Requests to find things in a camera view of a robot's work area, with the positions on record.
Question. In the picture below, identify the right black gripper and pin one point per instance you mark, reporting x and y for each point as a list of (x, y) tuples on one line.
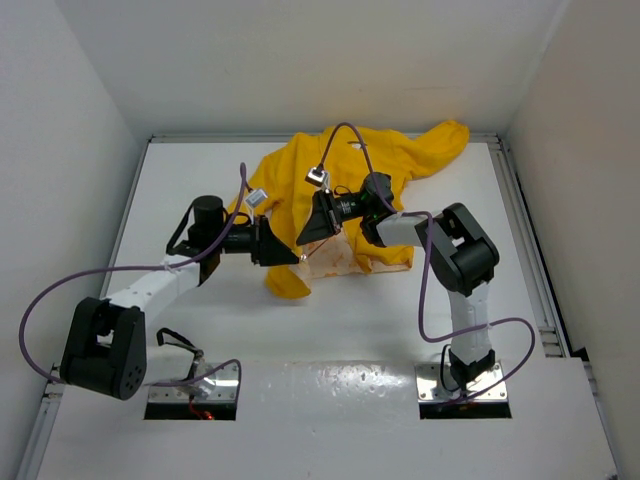
[(325, 219)]

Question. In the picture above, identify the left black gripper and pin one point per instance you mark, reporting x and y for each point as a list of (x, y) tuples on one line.
[(265, 247)]

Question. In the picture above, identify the yellow zip-up jacket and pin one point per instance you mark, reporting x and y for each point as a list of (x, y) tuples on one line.
[(348, 155)]

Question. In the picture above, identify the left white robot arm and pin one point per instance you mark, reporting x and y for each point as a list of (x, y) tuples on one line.
[(106, 350)]

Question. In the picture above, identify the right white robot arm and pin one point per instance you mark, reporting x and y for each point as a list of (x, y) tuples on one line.
[(462, 256)]

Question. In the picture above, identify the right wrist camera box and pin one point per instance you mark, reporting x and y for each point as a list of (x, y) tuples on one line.
[(318, 177)]

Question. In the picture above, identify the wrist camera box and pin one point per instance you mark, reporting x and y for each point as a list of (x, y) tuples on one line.
[(318, 177), (255, 197)]

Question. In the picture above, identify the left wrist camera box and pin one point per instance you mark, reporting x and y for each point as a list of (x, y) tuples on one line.
[(255, 197)]

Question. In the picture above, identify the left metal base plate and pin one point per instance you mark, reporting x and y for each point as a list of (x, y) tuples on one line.
[(220, 387)]

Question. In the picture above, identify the metal base plate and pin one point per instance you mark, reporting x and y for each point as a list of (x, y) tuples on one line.
[(220, 387), (431, 391)]

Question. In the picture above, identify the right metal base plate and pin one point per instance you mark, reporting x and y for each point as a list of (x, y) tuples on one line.
[(431, 391)]

